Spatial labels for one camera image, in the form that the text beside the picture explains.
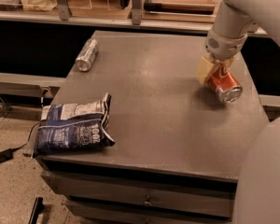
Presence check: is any grey drawer cabinet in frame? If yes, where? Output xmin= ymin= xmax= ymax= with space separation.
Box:
xmin=38 ymin=31 xmax=268 ymax=224

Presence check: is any grey metal bracket middle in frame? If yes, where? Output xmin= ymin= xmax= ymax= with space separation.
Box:
xmin=132 ymin=0 xmax=142 ymax=25

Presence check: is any silver soda can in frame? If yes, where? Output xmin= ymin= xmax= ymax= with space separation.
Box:
xmin=75 ymin=38 xmax=100 ymax=72

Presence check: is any grey metal bracket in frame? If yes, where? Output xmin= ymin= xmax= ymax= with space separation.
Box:
xmin=57 ymin=0 xmax=72 ymax=21
xmin=132 ymin=0 xmax=142 ymax=25

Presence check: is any grey metal bracket left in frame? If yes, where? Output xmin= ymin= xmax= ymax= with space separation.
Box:
xmin=57 ymin=0 xmax=72 ymax=21

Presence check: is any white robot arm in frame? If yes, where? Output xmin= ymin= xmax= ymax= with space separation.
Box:
xmin=205 ymin=0 xmax=280 ymax=224

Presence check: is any red coke can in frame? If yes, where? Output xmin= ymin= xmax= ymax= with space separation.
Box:
xmin=206 ymin=65 xmax=243 ymax=104

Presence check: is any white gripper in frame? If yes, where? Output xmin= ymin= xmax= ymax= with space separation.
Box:
xmin=197 ymin=28 xmax=247 ymax=85

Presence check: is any black power adapter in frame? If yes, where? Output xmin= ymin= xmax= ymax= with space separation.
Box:
xmin=0 ymin=148 xmax=13 ymax=163

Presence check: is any blue chip bag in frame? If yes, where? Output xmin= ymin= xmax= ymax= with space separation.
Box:
xmin=33 ymin=93 xmax=115 ymax=156

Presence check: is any black object on floor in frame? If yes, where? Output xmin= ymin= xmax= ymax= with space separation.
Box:
xmin=28 ymin=197 xmax=44 ymax=224

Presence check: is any black cable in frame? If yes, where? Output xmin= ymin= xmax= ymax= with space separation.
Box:
xmin=9 ymin=121 xmax=41 ymax=152

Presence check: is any grey bench left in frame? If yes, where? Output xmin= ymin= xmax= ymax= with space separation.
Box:
xmin=0 ymin=73 xmax=65 ymax=98

